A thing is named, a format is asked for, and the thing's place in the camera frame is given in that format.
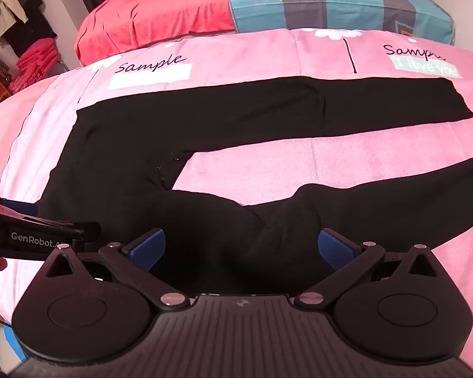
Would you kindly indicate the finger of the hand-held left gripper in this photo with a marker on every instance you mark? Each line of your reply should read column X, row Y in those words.
column 87, row 232
column 19, row 208

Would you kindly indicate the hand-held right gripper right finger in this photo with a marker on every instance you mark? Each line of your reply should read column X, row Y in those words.
column 333, row 246

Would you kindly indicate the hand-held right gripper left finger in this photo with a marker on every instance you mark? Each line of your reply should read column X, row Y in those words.
column 148, row 246

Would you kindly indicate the black pants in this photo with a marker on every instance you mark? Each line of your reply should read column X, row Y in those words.
column 142, row 145

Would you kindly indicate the stack of red folded cloths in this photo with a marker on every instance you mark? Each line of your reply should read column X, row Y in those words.
column 37, row 63

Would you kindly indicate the dark hanging clothes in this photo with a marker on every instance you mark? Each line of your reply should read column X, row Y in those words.
column 19, row 12

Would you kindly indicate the pink printed blanket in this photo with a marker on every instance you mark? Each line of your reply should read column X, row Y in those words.
column 260, row 59

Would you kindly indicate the red quilt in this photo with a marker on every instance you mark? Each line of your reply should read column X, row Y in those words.
column 153, row 15

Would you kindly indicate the teal grey striped blanket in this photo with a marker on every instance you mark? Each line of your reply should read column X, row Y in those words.
column 260, row 4

